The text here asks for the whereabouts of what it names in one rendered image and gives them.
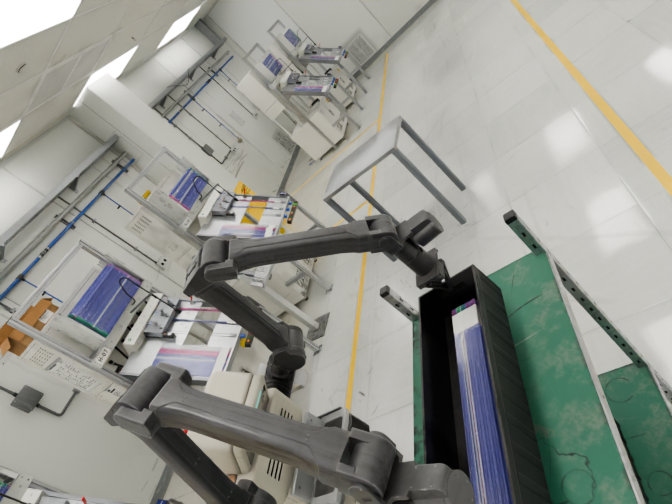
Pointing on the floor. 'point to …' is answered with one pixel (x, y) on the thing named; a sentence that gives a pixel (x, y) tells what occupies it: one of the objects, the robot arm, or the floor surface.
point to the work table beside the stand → (385, 143)
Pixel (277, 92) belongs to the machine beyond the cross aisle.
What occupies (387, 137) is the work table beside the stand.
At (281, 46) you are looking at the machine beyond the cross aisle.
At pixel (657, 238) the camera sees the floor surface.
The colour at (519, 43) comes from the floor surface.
